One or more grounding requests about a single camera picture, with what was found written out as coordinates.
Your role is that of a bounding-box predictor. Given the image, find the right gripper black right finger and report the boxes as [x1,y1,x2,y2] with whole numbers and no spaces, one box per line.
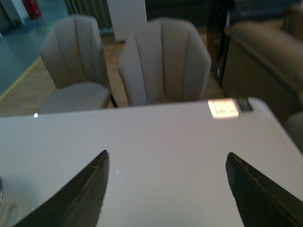
[225,152,303,227]

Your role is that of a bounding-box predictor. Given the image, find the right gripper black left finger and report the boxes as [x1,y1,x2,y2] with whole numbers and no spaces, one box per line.
[15,150,109,227]

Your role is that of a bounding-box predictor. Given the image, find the beige chair at right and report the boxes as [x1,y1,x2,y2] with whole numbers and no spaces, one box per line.
[284,112,303,153]

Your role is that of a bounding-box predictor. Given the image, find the beige chair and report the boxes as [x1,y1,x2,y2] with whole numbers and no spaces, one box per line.
[118,17,212,106]
[284,112,303,153]
[38,14,118,114]

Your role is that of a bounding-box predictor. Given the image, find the black white table label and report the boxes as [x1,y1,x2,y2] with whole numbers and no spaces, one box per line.
[207,98,253,119]

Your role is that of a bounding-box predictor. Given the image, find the tan leather sofa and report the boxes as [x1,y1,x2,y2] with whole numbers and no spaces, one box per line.
[222,4,303,123]

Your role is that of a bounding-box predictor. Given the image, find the beige chair on left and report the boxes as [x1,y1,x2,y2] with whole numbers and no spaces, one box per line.
[38,14,118,114]

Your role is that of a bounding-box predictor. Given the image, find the beige chair in middle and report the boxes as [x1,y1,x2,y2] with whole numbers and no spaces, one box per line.
[118,17,212,106]

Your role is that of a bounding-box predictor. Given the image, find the white refrigerator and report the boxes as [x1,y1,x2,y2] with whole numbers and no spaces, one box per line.
[107,0,147,42]

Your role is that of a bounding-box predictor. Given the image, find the black washing machine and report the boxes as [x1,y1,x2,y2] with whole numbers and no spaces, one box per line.
[207,0,297,85]

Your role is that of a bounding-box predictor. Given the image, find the grey curtain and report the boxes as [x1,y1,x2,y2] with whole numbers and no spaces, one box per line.
[63,0,114,35]

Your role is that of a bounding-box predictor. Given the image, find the red fire extinguisher box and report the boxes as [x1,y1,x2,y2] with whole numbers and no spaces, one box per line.
[22,0,42,19]

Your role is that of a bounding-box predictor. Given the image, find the dark kitchen counter cabinet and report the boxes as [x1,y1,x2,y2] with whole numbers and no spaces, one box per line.
[145,0,212,26]

